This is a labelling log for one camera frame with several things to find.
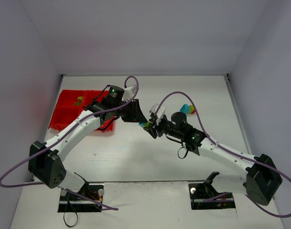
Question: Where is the red divided bin tray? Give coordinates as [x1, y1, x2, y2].
[49, 90, 101, 131]

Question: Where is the black loop cable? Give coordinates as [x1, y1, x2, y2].
[63, 198, 79, 227]

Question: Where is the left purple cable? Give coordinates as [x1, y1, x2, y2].
[0, 75, 139, 211]

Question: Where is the purple cable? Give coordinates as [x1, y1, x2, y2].
[0, 75, 139, 211]
[157, 92, 291, 219]

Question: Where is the green long lego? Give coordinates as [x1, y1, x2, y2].
[73, 96, 83, 106]

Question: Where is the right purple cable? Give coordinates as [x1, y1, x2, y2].
[157, 92, 291, 219]

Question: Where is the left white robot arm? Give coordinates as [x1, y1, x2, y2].
[28, 85, 147, 192]

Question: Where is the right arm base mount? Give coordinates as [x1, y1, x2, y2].
[188, 172, 236, 210]

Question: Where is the teal lego block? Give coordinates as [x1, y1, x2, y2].
[180, 104, 190, 114]

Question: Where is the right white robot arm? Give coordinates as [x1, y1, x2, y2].
[143, 112, 282, 206]

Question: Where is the green lego cube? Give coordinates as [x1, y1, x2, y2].
[189, 105, 195, 114]

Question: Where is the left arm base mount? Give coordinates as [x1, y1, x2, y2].
[57, 178, 105, 213]

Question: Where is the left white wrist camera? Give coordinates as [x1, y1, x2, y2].
[122, 85, 137, 102]

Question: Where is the green and blue lego stack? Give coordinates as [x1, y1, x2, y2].
[139, 122, 150, 128]

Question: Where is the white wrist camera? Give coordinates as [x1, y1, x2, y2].
[150, 104, 165, 125]
[122, 85, 137, 102]

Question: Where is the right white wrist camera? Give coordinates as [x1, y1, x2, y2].
[150, 104, 165, 125]

